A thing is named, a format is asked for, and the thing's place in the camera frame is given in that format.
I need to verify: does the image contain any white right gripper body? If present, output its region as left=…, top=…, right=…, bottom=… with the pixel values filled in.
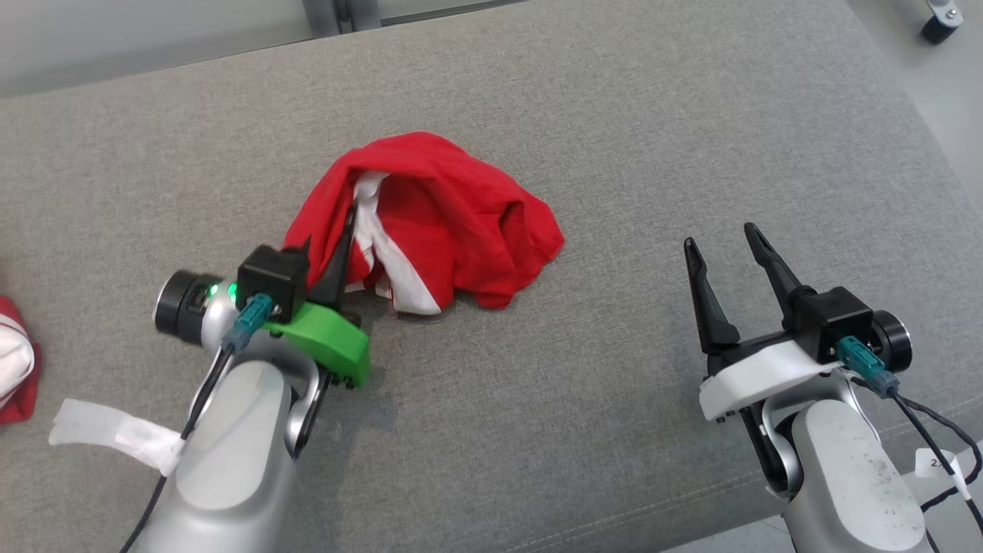
left=699, top=332, right=846, bottom=422

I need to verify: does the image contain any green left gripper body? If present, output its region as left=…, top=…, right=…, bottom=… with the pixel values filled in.
left=265, top=301, right=371, bottom=389

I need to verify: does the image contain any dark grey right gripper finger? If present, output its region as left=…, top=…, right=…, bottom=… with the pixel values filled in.
left=683, top=237, right=743, bottom=356
left=743, top=223, right=815, bottom=323

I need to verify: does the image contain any plain red shirt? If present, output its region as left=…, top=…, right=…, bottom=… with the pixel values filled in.
left=283, top=131, right=565, bottom=316

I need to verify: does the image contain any red jersey with black lettering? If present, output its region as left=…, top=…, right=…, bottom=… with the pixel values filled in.
left=0, top=296, right=41, bottom=425

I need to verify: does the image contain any white tape strip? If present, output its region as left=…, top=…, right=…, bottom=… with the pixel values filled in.
left=48, top=398, right=185, bottom=477

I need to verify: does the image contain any black caster wheel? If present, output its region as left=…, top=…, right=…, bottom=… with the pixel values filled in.
left=920, top=0, right=965, bottom=45

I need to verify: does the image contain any white cable label tag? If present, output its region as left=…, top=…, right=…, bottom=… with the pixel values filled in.
left=914, top=448, right=968, bottom=481

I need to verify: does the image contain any grey metal frame post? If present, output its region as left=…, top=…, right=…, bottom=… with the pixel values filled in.
left=302, top=0, right=531, bottom=38

